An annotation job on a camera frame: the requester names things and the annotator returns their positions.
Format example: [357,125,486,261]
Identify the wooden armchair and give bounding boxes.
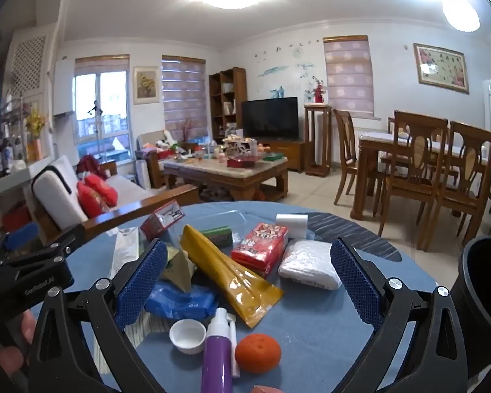
[137,131,176,189]

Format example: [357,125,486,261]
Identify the round table blue cloth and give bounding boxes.
[28,200,438,393]

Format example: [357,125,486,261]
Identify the wooden television cabinet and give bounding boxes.
[266,139,305,173]

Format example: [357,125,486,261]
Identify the small round ceiling lamp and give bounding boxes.
[442,0,480,31]

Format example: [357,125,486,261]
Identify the green packet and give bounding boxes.
[200,226,234,247]

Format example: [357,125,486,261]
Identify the yellow foil packet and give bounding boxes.
[180,224,285,329]

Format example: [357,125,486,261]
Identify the red vase with flowers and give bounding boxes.
[311,78,326,104]

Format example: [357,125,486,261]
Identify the beige wrapper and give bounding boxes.
[159,243,197,291]

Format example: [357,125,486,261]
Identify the small white cup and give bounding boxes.
[169,319,207,355]

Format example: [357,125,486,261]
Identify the wooden coffee table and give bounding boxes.
[163,156,289,203]

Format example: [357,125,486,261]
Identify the blue plastic packet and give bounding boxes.
[144,282,219,322]

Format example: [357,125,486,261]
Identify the wooden bookshelf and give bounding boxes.
[209,66,247,140]

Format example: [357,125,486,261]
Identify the wooden dining chair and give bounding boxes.
[332,109,383,207]
[378,110,448,238]
[417,121,491,252]

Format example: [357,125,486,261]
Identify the framed sunflower picture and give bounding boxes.
[133,66,160,105]

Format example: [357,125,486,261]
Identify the white plastic packet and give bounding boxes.
[277,239,342,291]

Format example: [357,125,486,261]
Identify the framed floral picture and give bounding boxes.
[413,43,470,95]

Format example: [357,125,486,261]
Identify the window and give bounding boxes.
[74,71,130,160]

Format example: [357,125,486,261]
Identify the wooden dining table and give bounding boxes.
[350,129,491,222]

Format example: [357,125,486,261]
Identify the tall wooden plant stand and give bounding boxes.
[303,103,333,178]

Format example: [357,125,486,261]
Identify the black bin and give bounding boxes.
[450,237,491,393]

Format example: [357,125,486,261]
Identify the purple spray bottle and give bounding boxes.
[200,307,241,393]

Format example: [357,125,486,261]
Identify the red snack packet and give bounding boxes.
[231,222,289,279]

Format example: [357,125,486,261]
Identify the clear plastic tray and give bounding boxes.
[184,209,254,235]

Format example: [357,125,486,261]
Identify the orange ball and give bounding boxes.
[234,333,282,374]

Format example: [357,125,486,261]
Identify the person's left hand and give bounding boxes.
[0,309,37,381]

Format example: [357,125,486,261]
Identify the pink patterned window blind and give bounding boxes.
[323,35,375,115]
[161,55,207,132]

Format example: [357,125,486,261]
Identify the white paper roll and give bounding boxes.
[275,213,309,239]

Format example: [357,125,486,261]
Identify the white wall boiler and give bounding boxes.
[54,59,75,116]

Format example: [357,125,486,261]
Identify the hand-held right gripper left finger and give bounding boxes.
[28,238,168,393]

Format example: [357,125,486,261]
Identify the wooden sofa with white cushions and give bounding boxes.
[25,156,199,240]

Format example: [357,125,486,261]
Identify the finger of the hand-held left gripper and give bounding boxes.
[0,227,86,270]
[2,222,39,254]

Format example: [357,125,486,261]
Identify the black television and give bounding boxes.
[241,97,299,142]

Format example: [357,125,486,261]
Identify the small red box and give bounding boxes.
[140,200,187,241]

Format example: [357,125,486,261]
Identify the yellow flowers in vase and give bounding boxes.
[25,106,47,162]

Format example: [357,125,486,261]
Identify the red cushion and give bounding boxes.
[85,173,118,207]
[77,181,110,218]

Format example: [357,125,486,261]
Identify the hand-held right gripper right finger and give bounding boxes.
[329,236,469,393]

